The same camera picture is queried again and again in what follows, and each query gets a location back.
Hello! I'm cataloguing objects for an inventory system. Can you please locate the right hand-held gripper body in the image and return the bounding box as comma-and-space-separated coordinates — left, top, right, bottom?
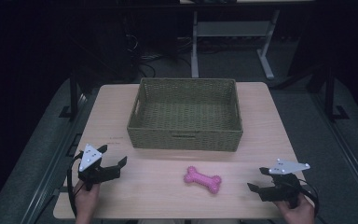
258, 158, 311, 208

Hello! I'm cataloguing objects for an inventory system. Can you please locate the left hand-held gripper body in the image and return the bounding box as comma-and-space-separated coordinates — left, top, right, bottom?
77, 143, 121, 191

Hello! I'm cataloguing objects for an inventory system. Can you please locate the pink bone-shaped rubber toy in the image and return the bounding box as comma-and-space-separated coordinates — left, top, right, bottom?
183, 165, 223, 195

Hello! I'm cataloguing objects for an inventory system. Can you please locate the green woven basket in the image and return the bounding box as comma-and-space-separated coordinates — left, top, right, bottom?
126, 77, 244, 153

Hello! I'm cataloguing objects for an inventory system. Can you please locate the person's right hand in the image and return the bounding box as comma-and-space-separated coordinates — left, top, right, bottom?
274, 195, 316, 224

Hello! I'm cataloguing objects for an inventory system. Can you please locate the person's left hand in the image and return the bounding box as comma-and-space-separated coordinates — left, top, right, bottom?
74, 180, 101, 224

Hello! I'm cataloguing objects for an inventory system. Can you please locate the dark metal stand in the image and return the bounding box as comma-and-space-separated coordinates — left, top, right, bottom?
58, 70, 83, 119
322, 62, 351, 121

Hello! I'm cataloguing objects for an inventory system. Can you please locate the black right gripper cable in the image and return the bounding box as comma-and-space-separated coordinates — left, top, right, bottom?
297, 178, 321, 218

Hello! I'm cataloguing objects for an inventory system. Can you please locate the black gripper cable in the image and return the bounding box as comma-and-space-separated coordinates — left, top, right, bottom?
66, 151, 85, 218
297, 178, 321, 218

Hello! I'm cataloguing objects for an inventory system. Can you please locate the aluminium floor rail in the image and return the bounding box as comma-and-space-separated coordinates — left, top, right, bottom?
20, 92, 90, 224
309, 90, 358, 216

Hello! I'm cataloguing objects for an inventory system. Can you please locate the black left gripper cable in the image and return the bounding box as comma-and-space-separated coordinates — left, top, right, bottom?
66, 151, 85, 218

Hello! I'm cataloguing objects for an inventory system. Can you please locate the bundle of floor cables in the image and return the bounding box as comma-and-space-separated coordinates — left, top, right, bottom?
122, 31, 194, 78

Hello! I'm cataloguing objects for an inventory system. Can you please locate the white metal desk frame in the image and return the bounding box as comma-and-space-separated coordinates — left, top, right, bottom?
190, 8, 282, 80

